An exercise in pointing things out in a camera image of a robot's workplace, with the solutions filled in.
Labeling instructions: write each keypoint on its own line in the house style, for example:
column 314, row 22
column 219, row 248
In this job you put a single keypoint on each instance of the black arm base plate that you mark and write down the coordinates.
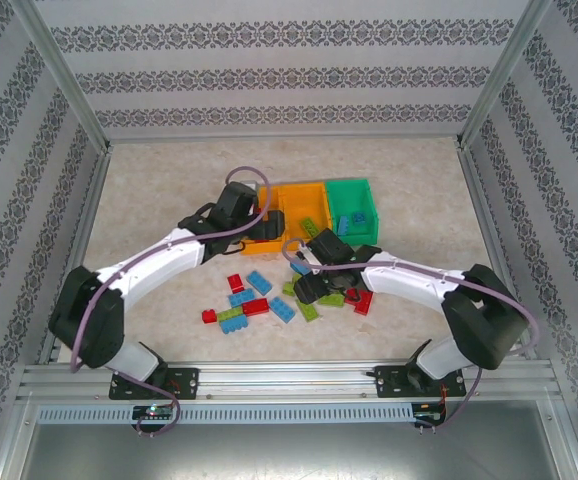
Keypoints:
column 386, row 382
column 189, row 382

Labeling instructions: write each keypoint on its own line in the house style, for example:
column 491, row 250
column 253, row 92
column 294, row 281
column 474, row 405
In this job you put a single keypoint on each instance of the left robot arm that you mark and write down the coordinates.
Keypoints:
column 144, row 265

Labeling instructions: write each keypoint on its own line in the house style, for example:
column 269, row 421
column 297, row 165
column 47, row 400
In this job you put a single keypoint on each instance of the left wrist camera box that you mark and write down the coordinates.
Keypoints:
column 250, row 186

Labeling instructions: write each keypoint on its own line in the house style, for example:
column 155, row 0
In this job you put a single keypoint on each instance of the orange plastic bin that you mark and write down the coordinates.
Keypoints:
column 264, row 248
column 301, row 200

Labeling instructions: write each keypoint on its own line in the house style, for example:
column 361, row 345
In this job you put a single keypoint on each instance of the wide aluminium mounting rail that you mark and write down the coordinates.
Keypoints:
column 289, row 380

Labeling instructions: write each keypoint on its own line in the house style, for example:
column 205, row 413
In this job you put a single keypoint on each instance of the small green lego brick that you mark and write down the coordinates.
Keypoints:
column 289, row 288

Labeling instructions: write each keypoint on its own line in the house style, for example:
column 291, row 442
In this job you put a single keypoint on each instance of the aluminium table edge rail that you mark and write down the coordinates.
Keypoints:
column 85, row 235
column 284, row 137
column 489, row 235

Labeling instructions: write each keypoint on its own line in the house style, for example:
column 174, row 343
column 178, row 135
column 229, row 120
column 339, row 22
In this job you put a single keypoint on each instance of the small circuit board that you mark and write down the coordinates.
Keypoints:
column 151, row 412
column 426, row 416

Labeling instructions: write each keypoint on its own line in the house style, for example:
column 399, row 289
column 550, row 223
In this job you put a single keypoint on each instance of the small blue lego brick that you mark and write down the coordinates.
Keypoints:
column 360, row 218

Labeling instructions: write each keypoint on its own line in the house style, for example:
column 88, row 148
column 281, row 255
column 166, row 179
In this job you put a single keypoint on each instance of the steel sheet panel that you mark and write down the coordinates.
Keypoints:
column 289, row 455

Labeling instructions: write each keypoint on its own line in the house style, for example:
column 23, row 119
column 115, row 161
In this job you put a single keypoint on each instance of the long red lego brick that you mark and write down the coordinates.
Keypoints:
column 255, row 307
column 353, row 291
column 364, row 303

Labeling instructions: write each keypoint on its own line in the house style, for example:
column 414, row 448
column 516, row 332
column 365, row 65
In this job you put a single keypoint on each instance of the green plastic bin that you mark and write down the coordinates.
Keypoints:
column 354, row 195

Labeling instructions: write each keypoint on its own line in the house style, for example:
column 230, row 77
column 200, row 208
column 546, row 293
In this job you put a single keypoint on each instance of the small red lego brick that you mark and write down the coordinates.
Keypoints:
column 209, row 316

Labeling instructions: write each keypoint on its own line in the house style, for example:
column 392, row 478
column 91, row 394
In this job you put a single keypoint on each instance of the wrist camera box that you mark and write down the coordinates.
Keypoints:
column 310, row 256
column 250, row 186

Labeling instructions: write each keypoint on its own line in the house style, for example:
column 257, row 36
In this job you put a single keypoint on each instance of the long blue lego brick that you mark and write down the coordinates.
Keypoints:
column 343, row 226
column 234, row 326
column 241, row 299
column 259, row 282
column 281, row 308
column 299, row 268

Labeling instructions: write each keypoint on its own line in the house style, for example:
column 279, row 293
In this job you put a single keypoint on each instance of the aluminium frame post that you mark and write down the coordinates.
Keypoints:
column 64, row 75
column 499, row 75

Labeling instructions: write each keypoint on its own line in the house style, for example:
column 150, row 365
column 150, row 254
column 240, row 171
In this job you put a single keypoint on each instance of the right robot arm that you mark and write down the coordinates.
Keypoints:
column 409, row 285

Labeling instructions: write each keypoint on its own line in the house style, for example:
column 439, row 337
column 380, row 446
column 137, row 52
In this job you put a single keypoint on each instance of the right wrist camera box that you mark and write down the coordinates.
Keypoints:
column 310, row 256

